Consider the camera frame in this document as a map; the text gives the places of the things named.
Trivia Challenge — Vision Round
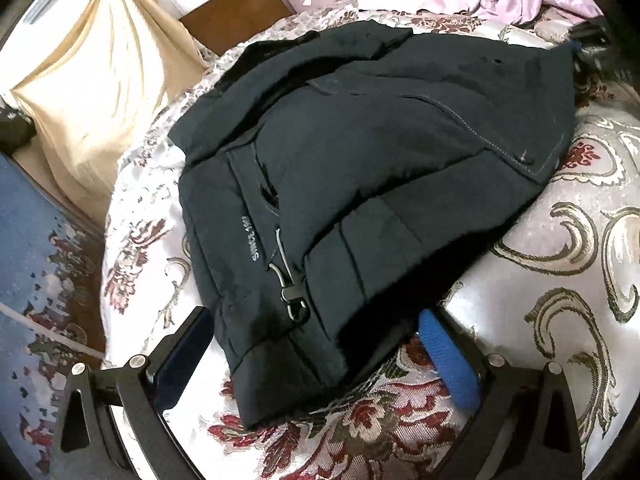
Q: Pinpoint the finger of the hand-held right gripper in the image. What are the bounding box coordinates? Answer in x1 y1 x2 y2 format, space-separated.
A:
571 40 601 68

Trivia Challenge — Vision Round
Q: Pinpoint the black jacket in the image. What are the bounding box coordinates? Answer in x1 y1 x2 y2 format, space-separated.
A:
167 20 576 431

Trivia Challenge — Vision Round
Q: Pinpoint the wooden headboard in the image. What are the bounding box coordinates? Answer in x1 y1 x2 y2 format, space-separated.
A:
179 0 298 56

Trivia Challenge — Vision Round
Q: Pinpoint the blue fabric wardrobe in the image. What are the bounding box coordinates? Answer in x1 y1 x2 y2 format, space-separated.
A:
0 152 108 480

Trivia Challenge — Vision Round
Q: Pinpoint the floral satin bedspread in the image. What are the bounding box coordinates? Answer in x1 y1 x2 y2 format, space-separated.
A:
97 5 640 480

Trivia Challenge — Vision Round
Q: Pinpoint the yellow hanging sheet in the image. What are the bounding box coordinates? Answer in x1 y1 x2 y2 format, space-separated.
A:
10 0 208 201

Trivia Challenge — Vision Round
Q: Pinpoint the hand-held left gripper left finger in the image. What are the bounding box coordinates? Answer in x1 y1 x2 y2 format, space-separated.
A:
50 306 215 480

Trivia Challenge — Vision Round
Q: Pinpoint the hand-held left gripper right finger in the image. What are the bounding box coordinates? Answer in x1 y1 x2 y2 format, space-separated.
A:
416 308 583 480

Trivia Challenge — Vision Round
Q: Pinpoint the black tote bag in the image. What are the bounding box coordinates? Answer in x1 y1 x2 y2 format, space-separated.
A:
0 107 37 153

